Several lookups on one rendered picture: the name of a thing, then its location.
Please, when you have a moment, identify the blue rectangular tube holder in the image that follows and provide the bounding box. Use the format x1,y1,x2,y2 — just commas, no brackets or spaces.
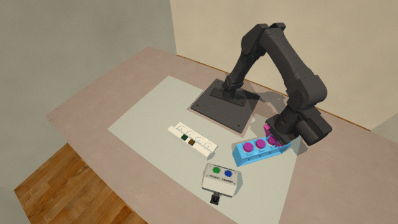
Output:
232,136,292,167

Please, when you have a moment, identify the cream long bar with two dark lamps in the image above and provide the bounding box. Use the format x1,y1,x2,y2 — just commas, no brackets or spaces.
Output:
168,122,217,161

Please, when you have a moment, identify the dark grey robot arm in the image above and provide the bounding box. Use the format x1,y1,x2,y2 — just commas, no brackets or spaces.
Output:
210,22,332,146

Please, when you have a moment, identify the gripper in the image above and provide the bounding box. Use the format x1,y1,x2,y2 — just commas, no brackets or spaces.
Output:
264,114,300,147

